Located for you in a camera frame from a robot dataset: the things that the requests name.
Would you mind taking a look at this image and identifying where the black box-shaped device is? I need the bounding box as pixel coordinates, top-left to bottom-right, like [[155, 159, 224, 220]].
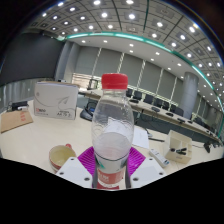
[[10, 100, 29, 112]]

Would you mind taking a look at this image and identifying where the red floral ceramic cup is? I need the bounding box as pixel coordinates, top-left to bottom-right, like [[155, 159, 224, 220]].
[[48, 143, 78, 173]]

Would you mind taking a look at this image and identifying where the small beige open box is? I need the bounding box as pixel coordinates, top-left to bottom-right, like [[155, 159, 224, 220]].
[[164, 129, 193, 164]]

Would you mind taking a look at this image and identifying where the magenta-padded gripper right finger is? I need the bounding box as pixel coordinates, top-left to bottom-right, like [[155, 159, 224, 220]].
[[125, 146, 167, 190]]

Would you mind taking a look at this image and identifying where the flat brown cardboard envelope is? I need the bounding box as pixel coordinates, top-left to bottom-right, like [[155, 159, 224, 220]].
[[0, 109, 34, 134]]

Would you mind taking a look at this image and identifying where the row of black office chairs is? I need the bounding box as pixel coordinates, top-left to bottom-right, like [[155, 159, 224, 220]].
[[124, 87, 208, 126]]

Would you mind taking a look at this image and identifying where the group of ceiling lights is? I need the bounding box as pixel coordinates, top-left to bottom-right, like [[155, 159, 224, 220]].
[[29, 0, 224, 111]]

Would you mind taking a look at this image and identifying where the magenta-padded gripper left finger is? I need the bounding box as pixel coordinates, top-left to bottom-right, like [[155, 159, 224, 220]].
[[55, 146, 100, 190]]

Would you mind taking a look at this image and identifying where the long curved conference desk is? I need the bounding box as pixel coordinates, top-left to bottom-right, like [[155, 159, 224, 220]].
[[78, 88, 224, 148]]

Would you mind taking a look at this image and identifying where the clear red-capped water bottle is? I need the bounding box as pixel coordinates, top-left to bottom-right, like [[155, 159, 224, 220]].
[[91, 73, 135, 191]]

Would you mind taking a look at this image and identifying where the large white cardboard box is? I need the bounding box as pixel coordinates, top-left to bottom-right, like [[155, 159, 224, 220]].
[[33, 80, 80, 121]]

